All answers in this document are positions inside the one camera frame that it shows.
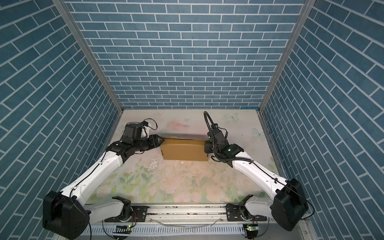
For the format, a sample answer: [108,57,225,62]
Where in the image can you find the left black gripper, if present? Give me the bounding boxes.
[132,133,165,153]

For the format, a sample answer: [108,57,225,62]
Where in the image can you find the brown cardboard box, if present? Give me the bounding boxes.
[160,138,209,162]

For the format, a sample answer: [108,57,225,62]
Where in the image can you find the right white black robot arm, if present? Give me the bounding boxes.
[205,128,310,231]

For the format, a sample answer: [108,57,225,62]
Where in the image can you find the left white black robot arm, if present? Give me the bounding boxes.
[42,121,165,240]

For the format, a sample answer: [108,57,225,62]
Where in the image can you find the floral table mat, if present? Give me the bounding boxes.
[88,110,278,204]

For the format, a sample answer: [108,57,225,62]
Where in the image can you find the right green circuit board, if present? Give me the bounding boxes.
[244,224,259,232]

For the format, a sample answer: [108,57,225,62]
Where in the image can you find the green circuit board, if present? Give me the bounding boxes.
[244,224,259,232]
[113,225,132,235]

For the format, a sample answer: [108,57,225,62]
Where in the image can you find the left green circuit board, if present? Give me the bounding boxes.
[113,225,132,235]

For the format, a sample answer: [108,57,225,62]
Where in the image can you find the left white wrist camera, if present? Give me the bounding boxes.
[141,121,151,138]

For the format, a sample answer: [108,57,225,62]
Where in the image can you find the right black camera cable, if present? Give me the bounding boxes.
[203,110,220,142]

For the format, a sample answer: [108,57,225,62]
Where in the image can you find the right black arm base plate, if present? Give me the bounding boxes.
[225,204,268,222]

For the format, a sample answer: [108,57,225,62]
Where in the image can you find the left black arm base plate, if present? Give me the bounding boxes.
[105,206,149,223]

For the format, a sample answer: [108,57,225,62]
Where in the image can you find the aluminium mounting rail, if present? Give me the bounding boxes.
[61,202,311,226]

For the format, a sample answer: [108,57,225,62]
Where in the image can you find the white slotted cable duct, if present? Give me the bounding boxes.
[81,224,245,237]

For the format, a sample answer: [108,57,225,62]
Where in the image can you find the left aluminium corner post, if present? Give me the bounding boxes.
[52,0,124,114]

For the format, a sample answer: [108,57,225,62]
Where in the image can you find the aluminium corner post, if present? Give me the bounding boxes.
[259,0,316,114]
[52,0,124,114]

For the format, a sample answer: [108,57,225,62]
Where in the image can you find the right aluminium corner post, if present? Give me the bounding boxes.
[259,0,316,114]

